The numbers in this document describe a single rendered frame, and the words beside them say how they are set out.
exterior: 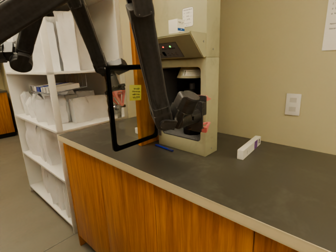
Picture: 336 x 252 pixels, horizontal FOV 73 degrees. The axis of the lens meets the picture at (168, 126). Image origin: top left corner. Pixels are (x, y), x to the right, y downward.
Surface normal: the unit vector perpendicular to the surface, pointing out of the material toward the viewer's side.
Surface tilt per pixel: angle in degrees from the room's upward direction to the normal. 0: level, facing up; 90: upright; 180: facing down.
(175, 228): 90
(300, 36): 90
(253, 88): 90
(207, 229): 90
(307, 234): 0
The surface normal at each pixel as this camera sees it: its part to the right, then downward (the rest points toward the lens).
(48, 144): 0.40, 0.13
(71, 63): 0.19, 0.40
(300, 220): -0.04, -0.96
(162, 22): -0.67, 0.22
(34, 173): 0.74, 0.15
